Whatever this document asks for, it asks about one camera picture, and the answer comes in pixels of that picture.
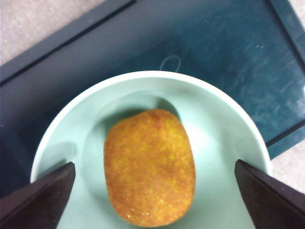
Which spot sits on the dark rectangular tray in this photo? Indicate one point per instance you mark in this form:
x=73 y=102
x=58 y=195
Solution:
x=214 y=35

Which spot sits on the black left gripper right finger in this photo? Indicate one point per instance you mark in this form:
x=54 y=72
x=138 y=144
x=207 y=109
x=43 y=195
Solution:
x=274 y=205

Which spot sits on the teal ribbed bowl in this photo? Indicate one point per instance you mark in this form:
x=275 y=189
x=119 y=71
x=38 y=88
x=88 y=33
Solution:
x=209 y=119

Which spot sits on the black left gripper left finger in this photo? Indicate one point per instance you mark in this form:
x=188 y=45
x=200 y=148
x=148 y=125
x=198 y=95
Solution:
x=38 y=205

